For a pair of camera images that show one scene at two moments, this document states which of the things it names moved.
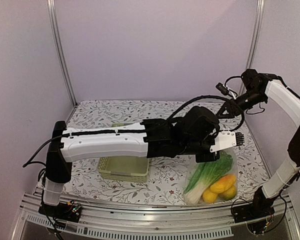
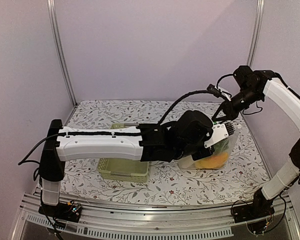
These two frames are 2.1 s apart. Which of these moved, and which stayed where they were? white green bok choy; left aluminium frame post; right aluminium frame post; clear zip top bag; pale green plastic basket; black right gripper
Moved: white green bok choy; clear zip top bag
Stayed: right aluminium frame post; pale green plastic basket; left aluminium frame post; black right gripper
